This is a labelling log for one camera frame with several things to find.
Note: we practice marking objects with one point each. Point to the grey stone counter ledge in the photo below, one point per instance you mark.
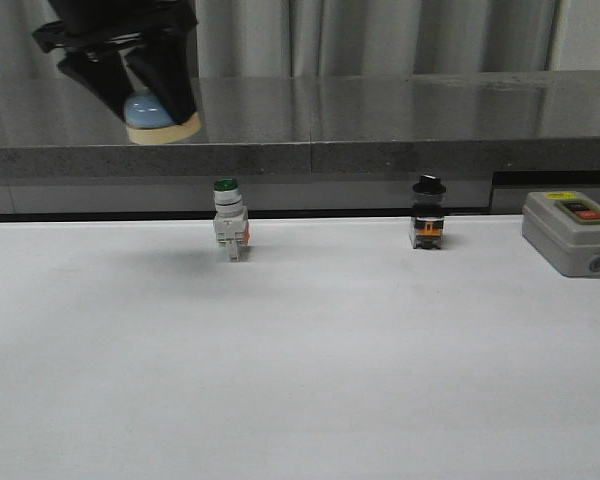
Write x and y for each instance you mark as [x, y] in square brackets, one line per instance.
[332, 146]

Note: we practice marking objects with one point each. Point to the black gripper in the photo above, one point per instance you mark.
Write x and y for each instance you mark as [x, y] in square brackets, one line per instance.
[161, 64]

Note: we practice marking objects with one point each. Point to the blue and cream desk bell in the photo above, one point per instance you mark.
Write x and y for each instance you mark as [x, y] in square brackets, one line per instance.
[148, 122]

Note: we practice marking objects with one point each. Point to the grey push-button control box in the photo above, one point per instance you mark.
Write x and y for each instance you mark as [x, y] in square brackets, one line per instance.
[564, 227]

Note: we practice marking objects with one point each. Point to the green pushbutton switch white body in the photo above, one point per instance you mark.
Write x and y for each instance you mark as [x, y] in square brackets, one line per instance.
[231, 222]

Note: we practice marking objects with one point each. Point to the grey pleated curtain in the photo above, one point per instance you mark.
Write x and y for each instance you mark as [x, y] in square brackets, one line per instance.
[391, 38]

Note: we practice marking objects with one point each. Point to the black rotary selector switch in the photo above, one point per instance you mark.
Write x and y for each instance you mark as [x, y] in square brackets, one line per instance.
[427, 220]

